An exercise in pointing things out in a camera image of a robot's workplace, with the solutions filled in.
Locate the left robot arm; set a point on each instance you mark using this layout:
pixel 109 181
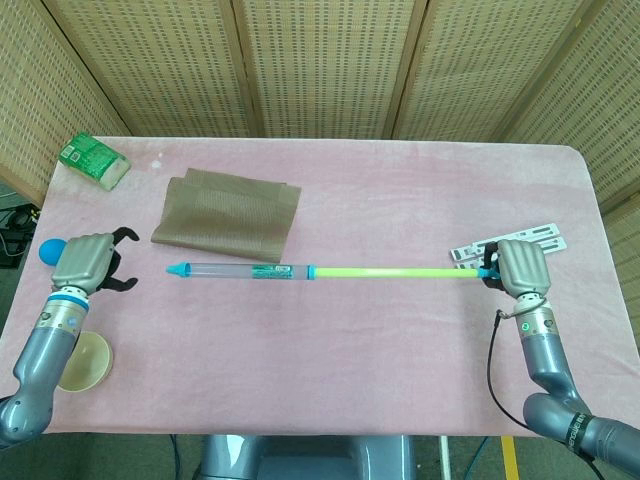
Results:
pixel 42 355

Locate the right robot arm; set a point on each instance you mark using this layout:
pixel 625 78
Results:
pixel 547 360

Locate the white table leg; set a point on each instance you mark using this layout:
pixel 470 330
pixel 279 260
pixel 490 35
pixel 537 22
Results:
pixel 443 457

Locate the green tissue pack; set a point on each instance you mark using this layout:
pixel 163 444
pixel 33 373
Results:
pixel 92 160

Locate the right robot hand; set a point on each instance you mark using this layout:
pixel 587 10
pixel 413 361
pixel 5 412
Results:
pixel 522 267

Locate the blue ball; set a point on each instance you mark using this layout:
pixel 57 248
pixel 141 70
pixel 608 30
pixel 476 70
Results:
pixel 50 252

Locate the brown folded cloth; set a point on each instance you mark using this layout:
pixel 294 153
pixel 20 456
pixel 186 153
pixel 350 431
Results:
pixel 225 220

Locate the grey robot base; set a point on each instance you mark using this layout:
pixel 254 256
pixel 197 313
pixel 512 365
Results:
pixel 300 457

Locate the white folding stand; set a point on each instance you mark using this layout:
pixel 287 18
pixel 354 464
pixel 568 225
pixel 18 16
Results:
pixel 547 239

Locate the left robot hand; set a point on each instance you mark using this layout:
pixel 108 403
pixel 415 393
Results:
pixel 82 262

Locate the clear syringe barrel blue tip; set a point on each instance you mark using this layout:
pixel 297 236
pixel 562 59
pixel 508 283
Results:
pixel 225 270

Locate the bamboo folding screen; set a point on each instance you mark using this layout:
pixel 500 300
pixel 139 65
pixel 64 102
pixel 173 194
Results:
pixel 325 65

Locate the pink tablecloth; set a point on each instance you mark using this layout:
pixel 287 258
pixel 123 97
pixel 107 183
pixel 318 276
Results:
pixel 325 360

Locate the beige bowl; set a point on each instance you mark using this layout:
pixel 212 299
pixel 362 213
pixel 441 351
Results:
pixel 92 360

